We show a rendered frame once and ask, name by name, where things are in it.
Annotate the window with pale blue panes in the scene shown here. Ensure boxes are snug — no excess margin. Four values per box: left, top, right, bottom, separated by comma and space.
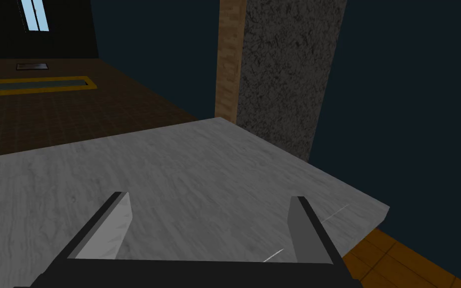
20, 0, 51, 33

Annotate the small grey floor mat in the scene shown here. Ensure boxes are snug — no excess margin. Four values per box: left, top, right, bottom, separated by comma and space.
16, 62, 50, 72

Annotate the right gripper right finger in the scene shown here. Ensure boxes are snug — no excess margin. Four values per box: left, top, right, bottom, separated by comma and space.
286, 195, 335, 265

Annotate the yellow-bordered grey rug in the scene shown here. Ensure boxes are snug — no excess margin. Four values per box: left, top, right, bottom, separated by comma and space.
0, 75, 98, 98

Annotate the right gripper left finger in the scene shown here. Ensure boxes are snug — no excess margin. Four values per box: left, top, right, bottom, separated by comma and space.
66, 191, 134, 260

